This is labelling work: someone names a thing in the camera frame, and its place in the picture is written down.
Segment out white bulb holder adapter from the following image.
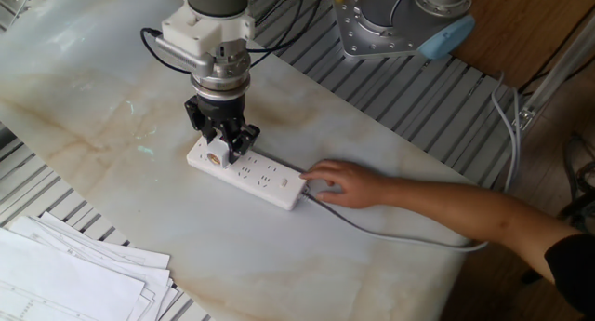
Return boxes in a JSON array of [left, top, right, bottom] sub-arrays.
[[205, 137, 232, 169]]

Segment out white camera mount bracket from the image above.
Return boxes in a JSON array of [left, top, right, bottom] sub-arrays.
[[161, 0, 257, 57]]

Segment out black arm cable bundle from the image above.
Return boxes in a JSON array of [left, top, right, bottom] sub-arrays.
[[245, 0, 329, 69]]

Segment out white marble pattern board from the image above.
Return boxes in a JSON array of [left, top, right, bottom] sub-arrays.
[[0, 0, 493, 321]]

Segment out grey power strip cable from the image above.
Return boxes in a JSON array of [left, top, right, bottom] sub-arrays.
[[299, 69, 524, 254]]

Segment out aluminium frame beam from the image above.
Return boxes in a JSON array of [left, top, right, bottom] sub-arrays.
[[517, 13, 595, 132]]

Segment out black shirt sleeve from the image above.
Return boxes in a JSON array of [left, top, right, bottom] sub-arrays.
[[544, 234, 595, 321]]

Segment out silver metal bracket plate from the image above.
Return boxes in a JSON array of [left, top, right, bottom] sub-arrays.
[[0, 0, 64, 32]]

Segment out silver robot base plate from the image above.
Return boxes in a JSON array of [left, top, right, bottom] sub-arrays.
[[332, 0, 466, 60]]

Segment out person right forearm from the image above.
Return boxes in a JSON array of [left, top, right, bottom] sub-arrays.
[[383, 176, 575, 285]]

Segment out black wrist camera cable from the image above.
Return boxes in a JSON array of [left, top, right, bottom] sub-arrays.
[[139, 26, 192, 75]]

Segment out stack of white paper sheets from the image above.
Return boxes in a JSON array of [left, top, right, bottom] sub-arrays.
[[0, 211, 185, 321]]

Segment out person right hand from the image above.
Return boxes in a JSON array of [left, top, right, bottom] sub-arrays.
[[299, 159, 394, 209]]

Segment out white power strip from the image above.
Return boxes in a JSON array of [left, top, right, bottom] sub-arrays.
[[186, 135, 309, 212]]

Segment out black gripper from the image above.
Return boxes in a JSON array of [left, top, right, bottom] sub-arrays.
[[183, 91, 261, 166]]

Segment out black chair base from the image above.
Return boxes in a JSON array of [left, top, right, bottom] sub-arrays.
[[560, 133, 595, 236]]

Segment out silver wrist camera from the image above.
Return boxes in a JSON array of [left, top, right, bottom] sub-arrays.
[[154, 34, 216, 78]]

